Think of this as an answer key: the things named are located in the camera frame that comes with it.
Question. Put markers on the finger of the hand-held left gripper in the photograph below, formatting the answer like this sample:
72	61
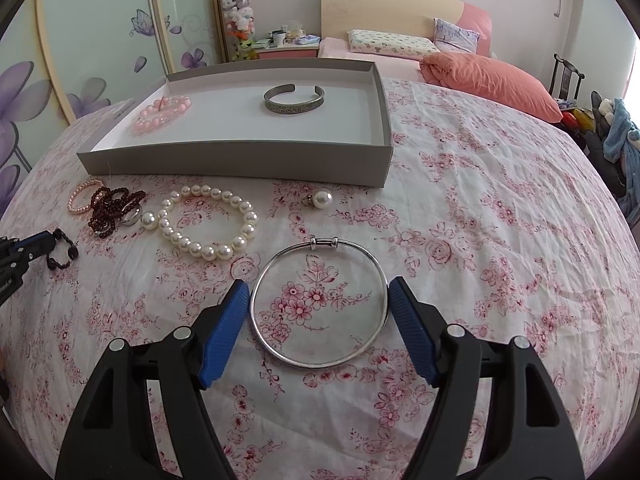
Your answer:
35	242

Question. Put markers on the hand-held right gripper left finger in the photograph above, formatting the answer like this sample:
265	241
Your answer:
225	330

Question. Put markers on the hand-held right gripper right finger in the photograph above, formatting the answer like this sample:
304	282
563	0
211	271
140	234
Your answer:
412	330

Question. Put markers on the thin silver bangle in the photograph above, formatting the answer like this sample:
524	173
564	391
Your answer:
320	243

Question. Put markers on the shallow grey cardboard box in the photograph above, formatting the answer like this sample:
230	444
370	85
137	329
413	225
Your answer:
240	160

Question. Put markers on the single white pearl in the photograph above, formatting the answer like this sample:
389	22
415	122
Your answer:
147	220

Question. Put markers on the pink floral bed sheet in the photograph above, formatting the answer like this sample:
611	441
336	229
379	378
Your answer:
500	210

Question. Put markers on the pearl pendant with metal loop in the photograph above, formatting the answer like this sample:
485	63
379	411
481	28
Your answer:
324	201

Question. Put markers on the floral glass sliding wardrobe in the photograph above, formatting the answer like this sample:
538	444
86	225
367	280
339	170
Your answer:
100	20

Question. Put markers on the folded orange quilt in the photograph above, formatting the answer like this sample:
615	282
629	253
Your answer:
490	80

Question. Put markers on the red and yellow toy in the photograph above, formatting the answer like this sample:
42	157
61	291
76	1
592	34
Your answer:
577	120

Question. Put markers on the pink and white nightstand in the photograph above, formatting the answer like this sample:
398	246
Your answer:
290	53

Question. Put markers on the plain pink bed sheet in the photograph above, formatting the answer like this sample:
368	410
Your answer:
350	52

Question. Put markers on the patterned white pillow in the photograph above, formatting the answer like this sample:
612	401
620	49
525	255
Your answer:
390	42

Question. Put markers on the white mug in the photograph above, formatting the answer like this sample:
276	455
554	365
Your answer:
278	39

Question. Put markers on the small purple pillow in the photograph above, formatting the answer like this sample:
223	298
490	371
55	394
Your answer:
455	35

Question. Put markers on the blue folded cloth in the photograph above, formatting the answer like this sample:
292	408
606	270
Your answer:
306	40

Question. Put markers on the dark wooden chair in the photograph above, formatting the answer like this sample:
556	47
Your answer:
565	67

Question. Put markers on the clear tube of plush toys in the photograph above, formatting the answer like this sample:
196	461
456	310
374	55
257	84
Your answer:
240	10

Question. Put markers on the beige and pink headboard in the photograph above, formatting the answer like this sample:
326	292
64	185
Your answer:
390	10

